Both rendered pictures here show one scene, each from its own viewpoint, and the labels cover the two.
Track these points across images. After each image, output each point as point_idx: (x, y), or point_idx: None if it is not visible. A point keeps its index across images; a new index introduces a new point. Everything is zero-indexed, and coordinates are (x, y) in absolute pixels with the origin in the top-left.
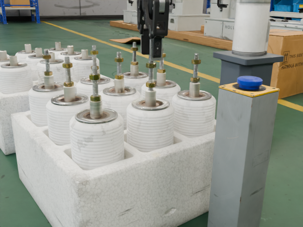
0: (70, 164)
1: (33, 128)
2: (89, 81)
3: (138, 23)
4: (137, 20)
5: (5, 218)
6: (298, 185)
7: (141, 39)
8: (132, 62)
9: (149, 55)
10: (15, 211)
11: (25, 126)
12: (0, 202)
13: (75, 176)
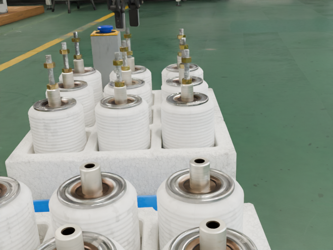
0: (208, 94)
1: (217, 125)
2: (127, 103)
3: (120, 4)
4: (118, 1)
5: (256, 197)
6: (5, 152)
7: (125, 16)
8: (57, 84)
9: (138, 22)
10: (246, 200)
11: (224, 129)
12: (260, 214)
13: (209, 90)
